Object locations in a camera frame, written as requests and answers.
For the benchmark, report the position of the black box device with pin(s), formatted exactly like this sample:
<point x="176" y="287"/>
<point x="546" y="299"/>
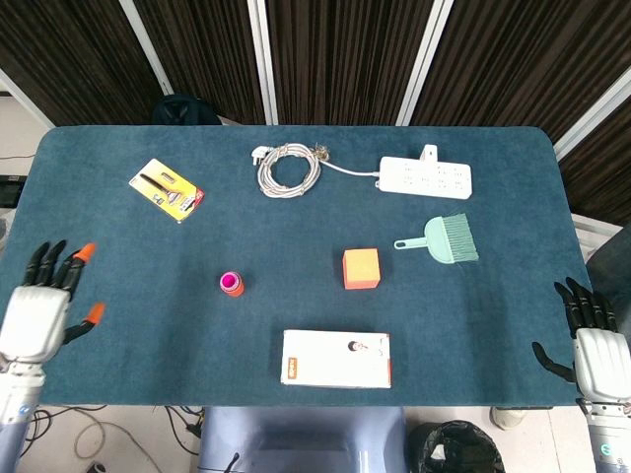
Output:
<point x="10" y="193"/>

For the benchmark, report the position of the white charger adapter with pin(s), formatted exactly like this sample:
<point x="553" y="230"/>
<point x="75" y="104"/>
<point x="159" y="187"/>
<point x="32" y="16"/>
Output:
<point x="429" y="153"/>

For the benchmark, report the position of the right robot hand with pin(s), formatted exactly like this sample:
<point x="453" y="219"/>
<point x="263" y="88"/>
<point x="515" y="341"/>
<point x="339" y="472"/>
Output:
<point x="601" y="364"/>

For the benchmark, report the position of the white shoe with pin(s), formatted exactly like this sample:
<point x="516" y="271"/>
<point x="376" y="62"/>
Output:
<point x="508" y="419"/>

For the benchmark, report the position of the pink plastic cup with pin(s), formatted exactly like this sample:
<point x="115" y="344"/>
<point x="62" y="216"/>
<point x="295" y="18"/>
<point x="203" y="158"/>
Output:
<point x="230" y="281"/>

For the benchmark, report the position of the teal table cloth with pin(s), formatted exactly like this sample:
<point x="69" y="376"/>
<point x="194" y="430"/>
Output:
<point x="443" y="320"/>

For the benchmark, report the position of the orange foam cube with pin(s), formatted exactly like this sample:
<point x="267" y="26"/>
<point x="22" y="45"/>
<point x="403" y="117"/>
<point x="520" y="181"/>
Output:
<point x="361" y="270"/>

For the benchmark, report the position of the orange-red plastic cup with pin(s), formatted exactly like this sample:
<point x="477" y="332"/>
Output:
<point x="239" y="291"/>

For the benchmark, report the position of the white desk lamp box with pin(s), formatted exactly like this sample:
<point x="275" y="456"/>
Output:
<point x="335" y="359"/>

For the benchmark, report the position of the black trash bin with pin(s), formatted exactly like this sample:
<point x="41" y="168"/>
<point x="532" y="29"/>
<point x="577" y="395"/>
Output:
<point x="458" y="448"/>

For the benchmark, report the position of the dark trouser leg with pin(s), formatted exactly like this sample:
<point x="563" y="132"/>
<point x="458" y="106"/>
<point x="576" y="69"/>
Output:
<point x="613" y="258"/>

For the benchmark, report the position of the mint green hand brush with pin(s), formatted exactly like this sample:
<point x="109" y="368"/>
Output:
<point x="436" y="241"/>

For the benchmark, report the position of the white power strip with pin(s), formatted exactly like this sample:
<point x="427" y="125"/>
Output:
<point x="424" y="177"/>

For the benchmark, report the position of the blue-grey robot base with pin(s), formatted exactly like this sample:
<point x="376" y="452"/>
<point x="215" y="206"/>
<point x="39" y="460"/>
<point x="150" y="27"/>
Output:
<point x="301" y="438"/>

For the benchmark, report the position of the white partition post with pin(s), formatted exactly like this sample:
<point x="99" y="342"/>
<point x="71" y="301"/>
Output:
<point x="148" y="49"/>
<point x="262" y="59"/>
<point x="591" y="115"/>
<point x="424" y="59"/>
<point x="24" y="96"/>

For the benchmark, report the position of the dark chair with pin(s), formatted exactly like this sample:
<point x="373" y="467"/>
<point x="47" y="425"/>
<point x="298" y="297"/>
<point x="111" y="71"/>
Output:
<point x="185" y="112"/>

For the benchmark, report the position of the brown twine tie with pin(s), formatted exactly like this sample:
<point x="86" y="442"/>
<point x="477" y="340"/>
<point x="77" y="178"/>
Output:
<point x="322" y="151"/>

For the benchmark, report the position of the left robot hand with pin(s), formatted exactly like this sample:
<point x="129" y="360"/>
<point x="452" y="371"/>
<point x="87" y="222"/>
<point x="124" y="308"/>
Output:
<point x="34" y="320"/>

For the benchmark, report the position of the yellow razor blister pack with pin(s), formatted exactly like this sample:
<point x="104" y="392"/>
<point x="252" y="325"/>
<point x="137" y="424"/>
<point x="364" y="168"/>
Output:
<point x="167" y="189"/>

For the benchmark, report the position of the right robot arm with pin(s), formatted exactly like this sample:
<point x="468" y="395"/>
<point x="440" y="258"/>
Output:
<point x="609" y="438"/>

